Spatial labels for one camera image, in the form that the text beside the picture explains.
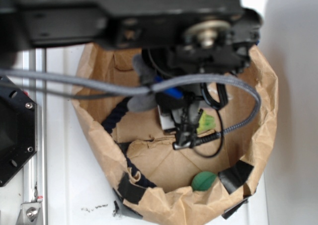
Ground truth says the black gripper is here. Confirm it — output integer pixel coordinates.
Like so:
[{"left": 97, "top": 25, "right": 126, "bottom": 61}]
[{"left": 155, "top": 81, "right": 229, "bottom": 151}]

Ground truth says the white plastic tray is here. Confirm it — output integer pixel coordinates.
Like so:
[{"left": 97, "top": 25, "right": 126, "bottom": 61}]
[{"left": 42, "top": 45, "right": 269, "bottom": 225}]

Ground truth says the black tape patch right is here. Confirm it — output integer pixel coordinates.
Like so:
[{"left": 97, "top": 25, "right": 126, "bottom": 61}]
[{"left": 218, "top": 160, "right": 254, "bottom": 194}]

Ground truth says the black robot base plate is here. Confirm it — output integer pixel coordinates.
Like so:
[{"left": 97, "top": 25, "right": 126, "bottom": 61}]
[{"left": 0, "top": 76, "right": 37, "bottom": 187}]

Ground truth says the brown paper bag bin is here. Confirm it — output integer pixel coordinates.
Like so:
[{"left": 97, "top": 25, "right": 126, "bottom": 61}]
[{"left": 73, "top": 47, "right": 278, "bottom": 225}]

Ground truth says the green leaf-shaped toy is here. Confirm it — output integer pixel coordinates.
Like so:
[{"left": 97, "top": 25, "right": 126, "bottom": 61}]
[{"left": 191, "top": 171, "right": 217, "bottom": 191}]

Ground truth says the black tape patch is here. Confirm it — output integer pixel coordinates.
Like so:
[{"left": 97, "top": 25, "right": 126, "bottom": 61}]
[
  {"left": 117, "top": 173, "right": 146, "bottom": 205},
  {"left": 218, "top": 160, "right": 254, "bottom": 194}
]

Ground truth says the aluminum rail frame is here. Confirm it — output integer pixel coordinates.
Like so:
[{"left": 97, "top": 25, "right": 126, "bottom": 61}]
[{"left": 16, "top": 49, "right": 48, "bottom": 225}]

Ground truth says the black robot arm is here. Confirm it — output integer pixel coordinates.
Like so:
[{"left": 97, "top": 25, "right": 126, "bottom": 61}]
[{"left": 0, "top": 0, "right": 263, "bottom": 150}]

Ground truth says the black tape patch left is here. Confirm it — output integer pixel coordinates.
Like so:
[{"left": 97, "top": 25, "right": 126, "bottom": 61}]
[{"left": 117, "top": 173, "right": 146, "bottom": 205}]

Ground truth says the gray braided cable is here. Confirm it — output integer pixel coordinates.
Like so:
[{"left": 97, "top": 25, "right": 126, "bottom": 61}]
[{"left": 0, "top": 70, "right": 262, "bottom": 138}]

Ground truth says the green plush turtle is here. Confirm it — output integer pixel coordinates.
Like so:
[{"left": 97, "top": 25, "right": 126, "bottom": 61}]
[{"left": 197, "top": 111, "right": 216, "bottom": 134}]

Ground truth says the thin black cable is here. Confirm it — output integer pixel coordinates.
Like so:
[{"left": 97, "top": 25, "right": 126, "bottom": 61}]
[{"left": 142, "top": 48, "right": 224, "bottom": 158}]

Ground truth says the dark blue rope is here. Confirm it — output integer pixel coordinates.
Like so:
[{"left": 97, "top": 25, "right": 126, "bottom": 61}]
[{"left": 101, "top": 97, "right": 158, "bottom": 189}]

